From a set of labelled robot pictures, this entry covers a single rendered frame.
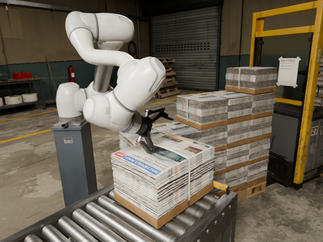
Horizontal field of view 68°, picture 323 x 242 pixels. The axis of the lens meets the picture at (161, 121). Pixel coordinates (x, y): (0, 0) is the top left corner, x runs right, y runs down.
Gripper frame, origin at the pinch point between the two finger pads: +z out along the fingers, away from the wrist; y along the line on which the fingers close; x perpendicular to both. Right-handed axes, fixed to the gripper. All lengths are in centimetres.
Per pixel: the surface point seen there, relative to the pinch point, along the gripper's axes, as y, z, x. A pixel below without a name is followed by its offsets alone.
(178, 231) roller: 34.8, -0.3, 18.7
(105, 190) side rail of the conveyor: 34.5, -1.4, -25.5
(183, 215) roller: 30.7, 6.2, 15.5
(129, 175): 20.7, -11.6, -3.3
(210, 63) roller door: -329, 659, -388
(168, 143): 3.7, 8.2, -3.0
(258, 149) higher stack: -16, 160, -6
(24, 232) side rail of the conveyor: 51, -34, -26
